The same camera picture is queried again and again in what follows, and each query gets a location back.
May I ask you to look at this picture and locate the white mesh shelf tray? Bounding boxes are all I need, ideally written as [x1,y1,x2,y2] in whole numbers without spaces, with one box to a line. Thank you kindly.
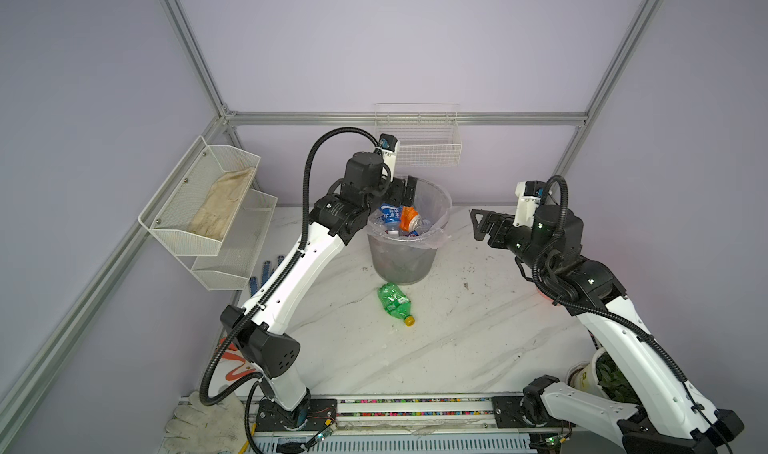
[138,137,261,257]
[191,189,278,291]

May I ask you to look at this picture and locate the white mesh lower shelf tray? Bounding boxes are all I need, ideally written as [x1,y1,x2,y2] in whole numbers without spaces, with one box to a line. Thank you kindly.
[191,189,278,291]

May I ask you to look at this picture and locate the white cotton glove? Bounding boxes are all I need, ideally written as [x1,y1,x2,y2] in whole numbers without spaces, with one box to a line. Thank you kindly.
[163,391,247,453]

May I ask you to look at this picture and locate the blue knitted work glove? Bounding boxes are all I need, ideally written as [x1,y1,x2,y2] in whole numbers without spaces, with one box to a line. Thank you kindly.
[248,255,285,296]

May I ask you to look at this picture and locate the aluminium frame corner post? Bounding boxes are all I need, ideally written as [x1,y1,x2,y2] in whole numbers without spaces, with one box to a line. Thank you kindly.
[159,0,242,148]
[553,0,665,177]

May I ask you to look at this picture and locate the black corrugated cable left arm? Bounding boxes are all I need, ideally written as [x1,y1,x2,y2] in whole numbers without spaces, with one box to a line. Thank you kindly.
[199,126,391,454]

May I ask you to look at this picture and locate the aluminium frame corner post left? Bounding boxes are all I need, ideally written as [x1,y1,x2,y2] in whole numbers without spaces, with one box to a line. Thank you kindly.
[159,0,242,148]

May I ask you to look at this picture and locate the beige cloth glove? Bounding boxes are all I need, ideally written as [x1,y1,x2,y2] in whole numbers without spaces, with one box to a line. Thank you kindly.
[188,168,256,241]

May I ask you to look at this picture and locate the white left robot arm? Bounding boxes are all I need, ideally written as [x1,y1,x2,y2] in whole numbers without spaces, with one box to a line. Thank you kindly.
[199,148,416,412]

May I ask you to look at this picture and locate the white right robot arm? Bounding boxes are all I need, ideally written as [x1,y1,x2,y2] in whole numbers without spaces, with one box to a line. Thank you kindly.
[470,205,744,453]

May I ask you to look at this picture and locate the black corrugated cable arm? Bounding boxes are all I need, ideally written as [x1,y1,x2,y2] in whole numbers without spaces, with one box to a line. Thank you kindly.
[199,126,391,454]
[515,174,736,454]

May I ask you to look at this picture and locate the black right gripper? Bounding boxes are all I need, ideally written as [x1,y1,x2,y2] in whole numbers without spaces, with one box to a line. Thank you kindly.
[466,207,549,279]

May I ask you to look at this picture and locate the potted green plant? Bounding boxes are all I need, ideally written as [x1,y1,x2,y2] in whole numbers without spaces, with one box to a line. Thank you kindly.
[566,347,642,405]

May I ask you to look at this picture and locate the aluminium frame corner post right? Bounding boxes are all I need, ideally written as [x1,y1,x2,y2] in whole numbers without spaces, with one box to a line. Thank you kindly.
[553,0,665,177]

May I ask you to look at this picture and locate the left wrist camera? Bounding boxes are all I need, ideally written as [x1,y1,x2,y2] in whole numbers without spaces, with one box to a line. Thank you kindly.
[376,133,399,161]

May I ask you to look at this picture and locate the metal base rail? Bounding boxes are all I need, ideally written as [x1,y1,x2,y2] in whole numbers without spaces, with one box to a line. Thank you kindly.
[250,393,573,453]

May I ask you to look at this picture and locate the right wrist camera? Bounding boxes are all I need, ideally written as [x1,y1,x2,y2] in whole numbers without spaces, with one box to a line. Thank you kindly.
[513,180,546,228]

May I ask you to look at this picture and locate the white wire wall basket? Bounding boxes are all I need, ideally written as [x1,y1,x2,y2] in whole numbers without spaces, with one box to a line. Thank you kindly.
[374,103,462,168]

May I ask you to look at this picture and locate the orange label plastic bottle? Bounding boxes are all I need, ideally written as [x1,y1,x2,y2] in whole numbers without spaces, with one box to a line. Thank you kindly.
[400,207,422,234]

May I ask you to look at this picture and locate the pink plastic watering can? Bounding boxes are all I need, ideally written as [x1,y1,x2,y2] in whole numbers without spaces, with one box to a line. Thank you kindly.
[536,289,552,304]

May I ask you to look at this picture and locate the white mesh upper shelf tray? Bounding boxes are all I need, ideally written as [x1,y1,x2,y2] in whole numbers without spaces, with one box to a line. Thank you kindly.
[138,137,261,257]

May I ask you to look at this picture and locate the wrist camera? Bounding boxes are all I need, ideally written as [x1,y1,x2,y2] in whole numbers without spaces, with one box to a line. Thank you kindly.
[376,133,399,161]
[513,180,546,228]

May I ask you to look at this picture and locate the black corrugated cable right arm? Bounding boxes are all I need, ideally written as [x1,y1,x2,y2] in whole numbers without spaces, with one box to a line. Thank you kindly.
[515,174,736,454]

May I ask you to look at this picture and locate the aluminium frame horizontal bar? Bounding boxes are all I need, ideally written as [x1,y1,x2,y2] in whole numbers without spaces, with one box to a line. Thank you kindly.
[227,112,588,127]

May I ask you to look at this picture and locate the green crushed plastic bottle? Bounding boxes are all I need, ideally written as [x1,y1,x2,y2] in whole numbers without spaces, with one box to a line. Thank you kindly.
[377,283,415,327]

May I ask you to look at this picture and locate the grey mesh waste bin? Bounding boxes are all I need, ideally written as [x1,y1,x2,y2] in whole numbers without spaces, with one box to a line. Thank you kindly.
[365,176,453,286]

